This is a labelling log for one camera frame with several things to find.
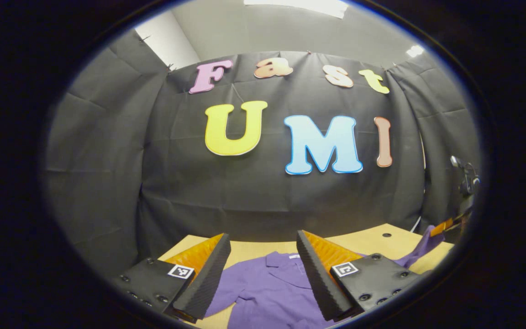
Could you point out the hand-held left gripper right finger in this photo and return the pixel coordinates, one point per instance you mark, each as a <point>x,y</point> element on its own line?
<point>318,278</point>

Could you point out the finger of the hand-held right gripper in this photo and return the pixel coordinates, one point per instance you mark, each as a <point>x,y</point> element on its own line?
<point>443,227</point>

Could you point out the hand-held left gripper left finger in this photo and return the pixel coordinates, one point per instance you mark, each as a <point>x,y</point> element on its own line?
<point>208,278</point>

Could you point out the purple shirt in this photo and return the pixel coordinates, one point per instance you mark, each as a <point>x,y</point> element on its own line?
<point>263,292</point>

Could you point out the black backdrop cloth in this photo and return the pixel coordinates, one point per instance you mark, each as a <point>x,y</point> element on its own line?
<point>244,196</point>

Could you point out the small ceiling light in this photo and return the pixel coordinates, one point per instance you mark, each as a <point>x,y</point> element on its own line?
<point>414,50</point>

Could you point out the ceiling light panel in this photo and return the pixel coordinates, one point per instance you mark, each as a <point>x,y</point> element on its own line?
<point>295,7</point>

